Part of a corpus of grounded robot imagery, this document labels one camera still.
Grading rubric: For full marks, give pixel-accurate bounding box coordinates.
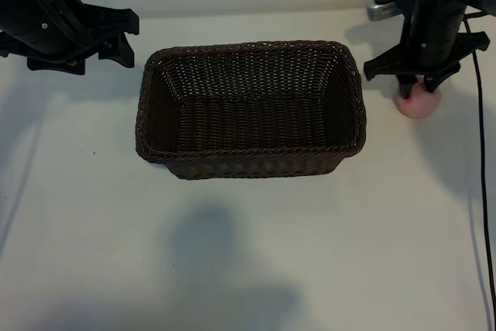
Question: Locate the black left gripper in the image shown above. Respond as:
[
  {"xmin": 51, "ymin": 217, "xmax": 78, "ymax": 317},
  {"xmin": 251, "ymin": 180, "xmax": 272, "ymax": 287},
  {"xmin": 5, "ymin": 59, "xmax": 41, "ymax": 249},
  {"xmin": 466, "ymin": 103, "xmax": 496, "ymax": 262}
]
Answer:
[{"xmin": 0, "ymin": 4, "xmax": 140, "ymax": 76}]

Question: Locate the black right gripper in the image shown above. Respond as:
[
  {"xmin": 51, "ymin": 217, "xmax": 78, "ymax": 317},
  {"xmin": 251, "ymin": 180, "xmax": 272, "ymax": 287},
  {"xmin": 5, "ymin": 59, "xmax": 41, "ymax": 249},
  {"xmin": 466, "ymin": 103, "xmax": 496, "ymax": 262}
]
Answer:
[{"xmin": 363, "ymin": 12, "xmax": 490, "ymax": 101}]

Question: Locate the pink peach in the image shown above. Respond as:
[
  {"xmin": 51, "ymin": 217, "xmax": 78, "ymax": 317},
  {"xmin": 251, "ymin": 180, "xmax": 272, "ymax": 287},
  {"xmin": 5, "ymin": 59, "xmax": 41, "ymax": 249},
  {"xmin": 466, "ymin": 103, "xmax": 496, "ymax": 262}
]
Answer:
[{"xmin": 394, "ymin": 82, "xmax": 443, "ymax": 119}]

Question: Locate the dark brown woven basket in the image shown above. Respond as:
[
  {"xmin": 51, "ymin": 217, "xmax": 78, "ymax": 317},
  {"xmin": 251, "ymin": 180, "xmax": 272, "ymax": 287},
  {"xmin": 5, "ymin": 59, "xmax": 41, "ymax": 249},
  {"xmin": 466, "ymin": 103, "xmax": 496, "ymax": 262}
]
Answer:
[{"xmin": 134, "ymin": 39, "xmax": 367, "ymax": 181}]

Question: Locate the black flat ribbon cable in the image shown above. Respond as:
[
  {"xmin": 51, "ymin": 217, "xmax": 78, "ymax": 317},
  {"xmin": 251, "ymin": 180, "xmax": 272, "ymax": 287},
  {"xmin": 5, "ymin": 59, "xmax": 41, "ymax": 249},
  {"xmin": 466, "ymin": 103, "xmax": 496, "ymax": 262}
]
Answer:
[{"xmin": 22, "ymin": 0, "xmax": 93, "ymax": 48}]

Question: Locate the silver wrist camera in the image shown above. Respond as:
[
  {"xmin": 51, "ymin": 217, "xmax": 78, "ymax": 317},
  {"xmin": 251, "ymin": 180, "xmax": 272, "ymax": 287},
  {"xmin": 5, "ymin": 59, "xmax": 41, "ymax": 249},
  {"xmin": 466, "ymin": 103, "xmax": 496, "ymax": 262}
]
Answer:
[{"xmin": 367, "ymin": 2, "xmax": 400, "ymax": 21}]

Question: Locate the black round cable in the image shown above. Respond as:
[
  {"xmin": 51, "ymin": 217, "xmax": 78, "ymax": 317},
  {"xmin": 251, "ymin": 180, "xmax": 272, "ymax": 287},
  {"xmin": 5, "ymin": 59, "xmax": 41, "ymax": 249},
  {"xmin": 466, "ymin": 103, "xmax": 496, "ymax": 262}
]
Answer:
[{"xmin": 461, "ymin": 9, "xmax": 496, "ymax": 320}]

